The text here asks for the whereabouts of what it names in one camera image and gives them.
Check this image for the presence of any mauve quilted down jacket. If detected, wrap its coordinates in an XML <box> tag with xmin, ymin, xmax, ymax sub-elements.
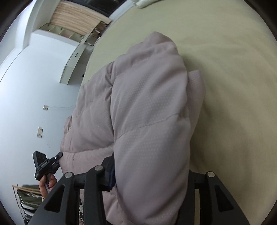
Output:
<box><xmin>59</xmin><ymin>32</ymin><xmax>206</xmax><ymax>224</ymax></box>

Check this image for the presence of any left hand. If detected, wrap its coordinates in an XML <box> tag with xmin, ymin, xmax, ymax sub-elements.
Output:
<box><xmin>39</xmin><ymin>174</ymin><xmax>57</xmax><ymax>200</ymax></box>

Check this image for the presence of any olive green bed sheet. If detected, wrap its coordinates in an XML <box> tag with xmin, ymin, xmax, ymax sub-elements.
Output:
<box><xmin>83</xmin><ymin>1</ymin><xmax>276</xmax><ymax>224</ymax></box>

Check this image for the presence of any white folded duvet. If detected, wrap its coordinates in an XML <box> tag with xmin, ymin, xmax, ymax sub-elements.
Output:
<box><xmin>135</xmin><ymin>0</ymin><xmax>159</xmax><ymax>8</ymax></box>

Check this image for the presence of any beige wall switch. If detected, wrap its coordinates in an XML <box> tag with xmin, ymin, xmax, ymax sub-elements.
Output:
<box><xmin>37</xmin><ymin>127</ymin><xmax>43</xmax><ymax>138</ymax></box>

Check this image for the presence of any white wall socket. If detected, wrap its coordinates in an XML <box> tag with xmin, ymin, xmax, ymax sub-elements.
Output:
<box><xmin>43</xmin><ymin>105</ymin><xmax>49</xmax><ymax>111</ymax></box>

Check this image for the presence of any white router cable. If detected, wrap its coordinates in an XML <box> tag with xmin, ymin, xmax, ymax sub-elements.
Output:
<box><xmin>47</xmin><ymin>104</ymin><xmax>77</xmax><ymax>109</ymax></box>

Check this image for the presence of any white wall desk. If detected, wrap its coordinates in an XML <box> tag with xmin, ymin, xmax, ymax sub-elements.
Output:
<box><xmin>59</xmin><ymin>35</ymin><xmax>94</xmax><ymax>85</ymax></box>

